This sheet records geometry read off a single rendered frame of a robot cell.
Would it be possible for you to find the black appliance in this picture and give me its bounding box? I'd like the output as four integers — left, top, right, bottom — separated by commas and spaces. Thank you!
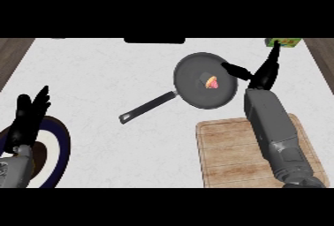
123, 38, 188, 45

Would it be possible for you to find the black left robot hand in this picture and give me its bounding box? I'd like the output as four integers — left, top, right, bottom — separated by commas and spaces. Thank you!
6, 85, 52, 154

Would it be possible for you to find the wooden cutting board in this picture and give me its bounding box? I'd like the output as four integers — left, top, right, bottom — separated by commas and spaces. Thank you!
195, 112, 331, 189

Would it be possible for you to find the pink and yellow cupcake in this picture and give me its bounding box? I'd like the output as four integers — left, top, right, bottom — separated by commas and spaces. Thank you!
206, 75, 220, 90

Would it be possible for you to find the blue and white plate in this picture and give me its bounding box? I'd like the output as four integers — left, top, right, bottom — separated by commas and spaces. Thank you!
0, 115, 73, 189

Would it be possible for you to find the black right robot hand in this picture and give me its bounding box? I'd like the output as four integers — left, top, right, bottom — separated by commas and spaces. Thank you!
220, 43, 282, 91

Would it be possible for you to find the dark grey frying pan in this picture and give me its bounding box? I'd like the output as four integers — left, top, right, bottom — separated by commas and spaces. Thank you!
117, 51, 240, 125

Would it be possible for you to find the green and yellow box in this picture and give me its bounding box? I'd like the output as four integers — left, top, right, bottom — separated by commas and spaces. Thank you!
265, 38, 303, 49

